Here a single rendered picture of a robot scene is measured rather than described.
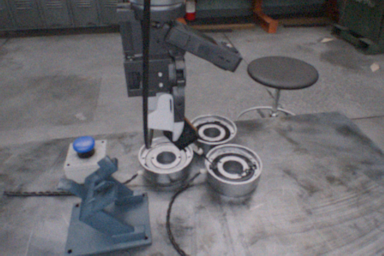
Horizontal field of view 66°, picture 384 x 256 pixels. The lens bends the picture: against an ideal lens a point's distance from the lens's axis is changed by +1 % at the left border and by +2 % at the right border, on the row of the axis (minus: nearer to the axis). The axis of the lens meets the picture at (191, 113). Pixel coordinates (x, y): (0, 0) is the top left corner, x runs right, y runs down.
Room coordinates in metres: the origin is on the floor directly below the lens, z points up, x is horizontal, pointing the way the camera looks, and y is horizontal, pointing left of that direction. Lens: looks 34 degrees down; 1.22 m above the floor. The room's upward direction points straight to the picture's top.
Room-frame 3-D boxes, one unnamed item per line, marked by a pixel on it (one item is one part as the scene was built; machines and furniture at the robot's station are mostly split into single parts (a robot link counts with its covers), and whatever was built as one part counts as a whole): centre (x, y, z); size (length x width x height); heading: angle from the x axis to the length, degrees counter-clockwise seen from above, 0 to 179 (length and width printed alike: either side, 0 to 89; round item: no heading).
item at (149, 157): (0.43, 0.05, 0.82); 0.08 x 0.08 x 0.02
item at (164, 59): (0.38, 0.05, 1.07); 0.09 x 0.08 x 0.12; 101
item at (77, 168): (0.42, 0.21, 0.82); 0.08 x 0.07 x 0.05; 99
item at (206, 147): (0.51, -0.05, 0.82); 0.10 x 0.10 x 0.04
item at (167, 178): (0.43, 0.05, 0.82); 0.10 x 0.10 x 0.04
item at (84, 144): (0.42, 0.20, 0.85); 0.04 x 0.04 x 0.05
